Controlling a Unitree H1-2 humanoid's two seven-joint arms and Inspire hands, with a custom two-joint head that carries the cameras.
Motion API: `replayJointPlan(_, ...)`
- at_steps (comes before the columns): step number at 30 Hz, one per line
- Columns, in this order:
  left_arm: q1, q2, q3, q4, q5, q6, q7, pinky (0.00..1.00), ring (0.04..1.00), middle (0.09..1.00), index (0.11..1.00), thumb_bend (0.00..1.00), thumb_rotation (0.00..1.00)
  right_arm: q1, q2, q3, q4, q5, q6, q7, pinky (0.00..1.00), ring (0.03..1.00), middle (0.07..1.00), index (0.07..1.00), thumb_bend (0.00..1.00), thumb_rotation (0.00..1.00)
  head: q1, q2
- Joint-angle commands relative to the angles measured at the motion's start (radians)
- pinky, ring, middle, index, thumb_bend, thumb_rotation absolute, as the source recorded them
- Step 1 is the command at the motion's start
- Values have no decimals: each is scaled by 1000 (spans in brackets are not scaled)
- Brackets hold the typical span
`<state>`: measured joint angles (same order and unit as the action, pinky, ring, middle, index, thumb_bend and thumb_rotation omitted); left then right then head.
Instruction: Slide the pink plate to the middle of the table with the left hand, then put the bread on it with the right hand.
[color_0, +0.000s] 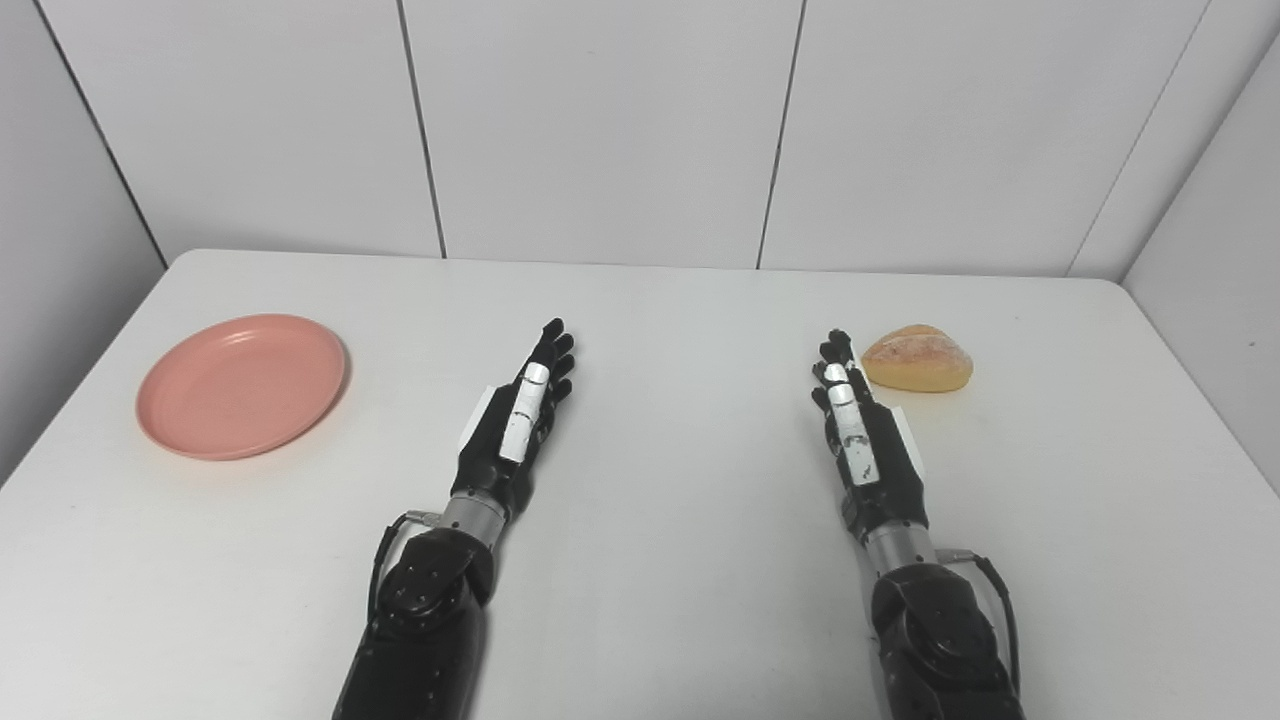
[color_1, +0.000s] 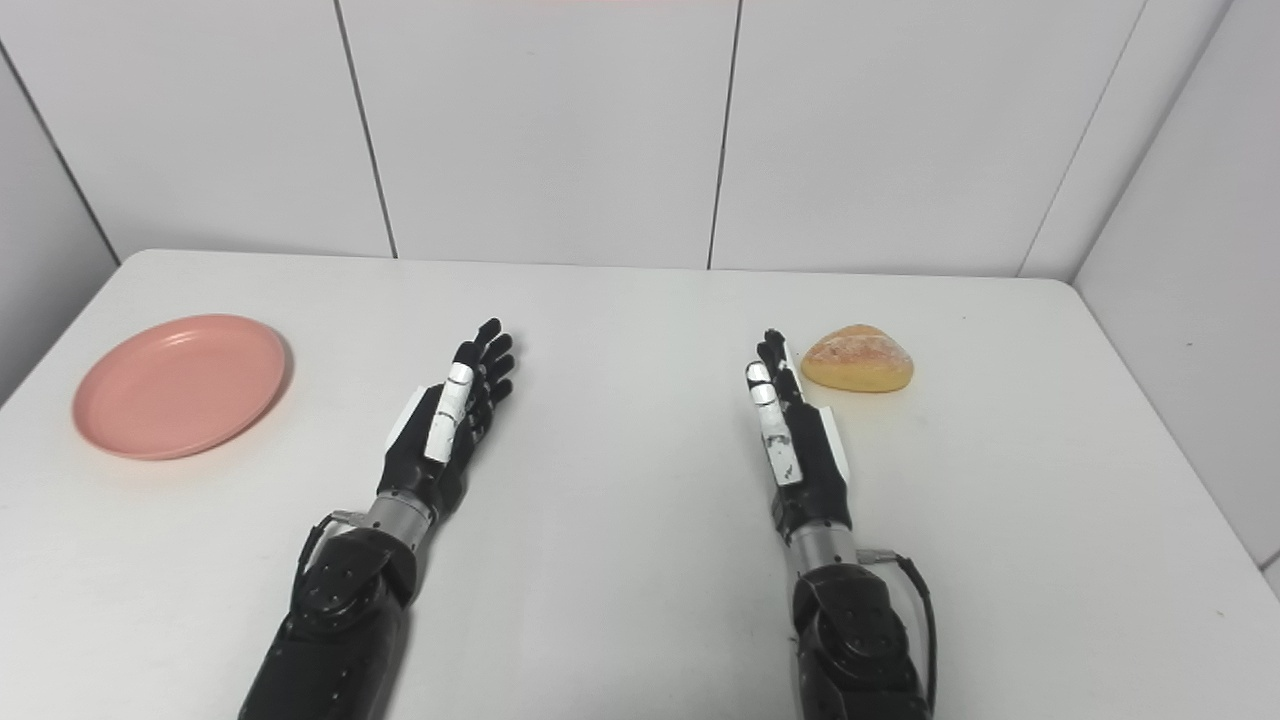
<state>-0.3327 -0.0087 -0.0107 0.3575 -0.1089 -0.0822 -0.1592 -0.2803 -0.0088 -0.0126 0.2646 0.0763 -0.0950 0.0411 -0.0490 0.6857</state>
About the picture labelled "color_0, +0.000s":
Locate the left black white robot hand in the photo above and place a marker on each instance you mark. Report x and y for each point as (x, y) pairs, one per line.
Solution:
(500, 450)

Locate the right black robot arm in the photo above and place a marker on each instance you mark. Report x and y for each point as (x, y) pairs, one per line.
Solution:
(935, 640)

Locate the golden bread roll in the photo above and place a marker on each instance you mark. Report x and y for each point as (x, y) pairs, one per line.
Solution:
(920, 360)

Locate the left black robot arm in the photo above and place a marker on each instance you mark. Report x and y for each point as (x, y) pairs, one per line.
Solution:
(425, 620)

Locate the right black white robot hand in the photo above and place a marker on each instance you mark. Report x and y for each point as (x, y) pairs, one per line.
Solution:
(885, 470)

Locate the pink round plate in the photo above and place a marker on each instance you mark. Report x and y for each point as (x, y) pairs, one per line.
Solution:
(240, 385)

